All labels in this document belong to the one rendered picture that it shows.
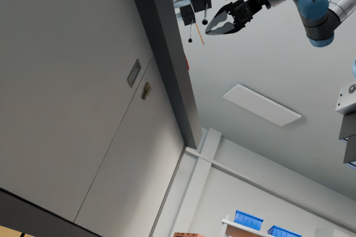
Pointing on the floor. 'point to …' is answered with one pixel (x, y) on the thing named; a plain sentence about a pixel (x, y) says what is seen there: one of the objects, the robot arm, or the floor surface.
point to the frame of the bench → (23, 212)
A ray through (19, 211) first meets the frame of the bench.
